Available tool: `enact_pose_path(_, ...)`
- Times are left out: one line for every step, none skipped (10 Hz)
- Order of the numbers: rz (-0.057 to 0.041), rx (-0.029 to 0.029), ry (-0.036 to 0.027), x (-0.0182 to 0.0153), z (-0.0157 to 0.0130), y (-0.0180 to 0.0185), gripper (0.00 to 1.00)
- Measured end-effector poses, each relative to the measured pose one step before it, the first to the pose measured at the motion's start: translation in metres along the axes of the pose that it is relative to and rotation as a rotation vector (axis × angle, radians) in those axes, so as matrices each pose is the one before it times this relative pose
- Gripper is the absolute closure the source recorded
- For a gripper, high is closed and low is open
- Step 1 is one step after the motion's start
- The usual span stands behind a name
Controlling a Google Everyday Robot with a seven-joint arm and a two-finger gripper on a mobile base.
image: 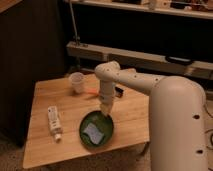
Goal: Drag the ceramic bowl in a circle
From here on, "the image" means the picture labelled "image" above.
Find green ceramic bowl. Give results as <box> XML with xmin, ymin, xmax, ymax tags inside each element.
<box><xmin>79</xmin><ymin>110</ymin><xmax>114</xmax><ymax>148</ymax></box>

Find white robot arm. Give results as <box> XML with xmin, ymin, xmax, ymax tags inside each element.
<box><xmin>95</xmin><ymin>61</ymin><xmax>208</xmax><ymax>171</ymax></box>

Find white cloth in bowl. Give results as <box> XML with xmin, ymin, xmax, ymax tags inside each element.
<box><xmin>83</xmin><ymin>123</ymin><xmax>104</xmax><ymax>145</ymax></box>

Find orange object on table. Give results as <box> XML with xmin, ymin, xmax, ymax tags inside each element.
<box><xmin>87</xmin><ymin>89</ymin><xmax>99</xmax><ymax>95</ymax></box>

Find translucent plastic cup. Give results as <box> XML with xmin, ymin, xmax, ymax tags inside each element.
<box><xmin>68</xmin><ymin>72</ymin><xmax>84</xmax><ymax>94</ymax></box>

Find white tube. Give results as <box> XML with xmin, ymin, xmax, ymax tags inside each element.
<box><xmin>48</xmin><ymin>106</ymin><xmax>62</xmax><ymax>142</ymax></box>

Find metal pole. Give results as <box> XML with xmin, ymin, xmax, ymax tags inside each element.
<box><xmin>69</xmin><ymin>0</ymin><xmax>80</xmax><ymax>46</ymax></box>

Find long grey case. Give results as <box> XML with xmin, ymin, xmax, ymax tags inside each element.
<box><xmin>66</xmin><ymin>41</ymin><xmax>213</xmax><ymax>80</ymax></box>

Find wooden shelf board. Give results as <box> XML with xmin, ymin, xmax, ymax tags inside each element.
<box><xmin>64</xmin><ymin>0</ymin><xmax>213</xmax><ymax>20</ymax></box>

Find black case handle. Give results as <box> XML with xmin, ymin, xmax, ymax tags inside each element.
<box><xmin>165</xmin><ymin>56</ymin><xmax>194</xmax><ymax>66</ymax></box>

